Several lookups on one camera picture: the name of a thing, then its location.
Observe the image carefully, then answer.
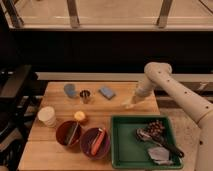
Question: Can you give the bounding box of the black chair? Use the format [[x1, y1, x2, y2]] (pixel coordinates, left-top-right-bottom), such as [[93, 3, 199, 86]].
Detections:
[[0, 65, 37, 171]]

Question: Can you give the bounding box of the yellow banana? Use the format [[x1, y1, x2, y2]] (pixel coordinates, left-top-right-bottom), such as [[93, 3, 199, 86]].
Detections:
[[122, 99, 139, 109]]

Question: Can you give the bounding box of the grey folded cloth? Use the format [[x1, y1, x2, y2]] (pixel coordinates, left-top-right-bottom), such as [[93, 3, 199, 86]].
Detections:
[[148, 146, 173, 165]]

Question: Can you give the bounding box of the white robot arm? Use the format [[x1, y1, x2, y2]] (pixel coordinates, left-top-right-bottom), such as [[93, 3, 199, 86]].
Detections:
[[123, 62, 213, 171]]

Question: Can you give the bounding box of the orange carrot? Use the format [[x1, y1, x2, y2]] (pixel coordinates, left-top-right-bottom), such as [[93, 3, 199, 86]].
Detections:
[[91, 130, 106, 155]]

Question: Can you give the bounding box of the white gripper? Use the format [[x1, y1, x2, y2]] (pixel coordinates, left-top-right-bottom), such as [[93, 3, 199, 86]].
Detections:
[[122, 79, 156, 109]]

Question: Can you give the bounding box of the blue rectangular sponge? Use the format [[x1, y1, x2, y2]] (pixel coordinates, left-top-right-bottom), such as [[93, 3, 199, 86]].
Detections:
[[99, 86, 115, 100]]

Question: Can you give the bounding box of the black spoon utensil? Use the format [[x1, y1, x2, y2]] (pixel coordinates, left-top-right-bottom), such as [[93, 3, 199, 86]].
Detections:
[[136, 128, 184, 158]]

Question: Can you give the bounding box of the green handled knife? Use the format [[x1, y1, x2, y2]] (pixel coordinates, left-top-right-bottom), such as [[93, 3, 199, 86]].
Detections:
[[67, 122, 79, 145]]

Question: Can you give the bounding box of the purple bowl with carrot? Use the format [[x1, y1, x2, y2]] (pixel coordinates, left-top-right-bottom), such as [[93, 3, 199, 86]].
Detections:
[[80, 127, 110, 160]]

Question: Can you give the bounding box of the bunch of dark grapes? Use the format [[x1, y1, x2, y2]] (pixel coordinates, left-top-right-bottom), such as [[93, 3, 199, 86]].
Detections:
[[147, 120, 165, 136]]

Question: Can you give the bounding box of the green plastic tray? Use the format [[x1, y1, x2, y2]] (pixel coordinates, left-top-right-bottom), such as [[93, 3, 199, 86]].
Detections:
[[111, 115, 183, 170]]

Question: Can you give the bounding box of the small orange fruit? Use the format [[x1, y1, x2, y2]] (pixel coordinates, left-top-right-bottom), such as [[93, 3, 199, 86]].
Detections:
[[74, 111, 86, 122]]

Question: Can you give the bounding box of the small metal cup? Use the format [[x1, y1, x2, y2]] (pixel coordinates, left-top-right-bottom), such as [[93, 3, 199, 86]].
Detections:
[[79, 90, 91, 104]]

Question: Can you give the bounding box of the maroon bowl with knife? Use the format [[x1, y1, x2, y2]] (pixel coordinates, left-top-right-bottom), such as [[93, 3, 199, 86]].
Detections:
[[56, 120, 82, 148]]

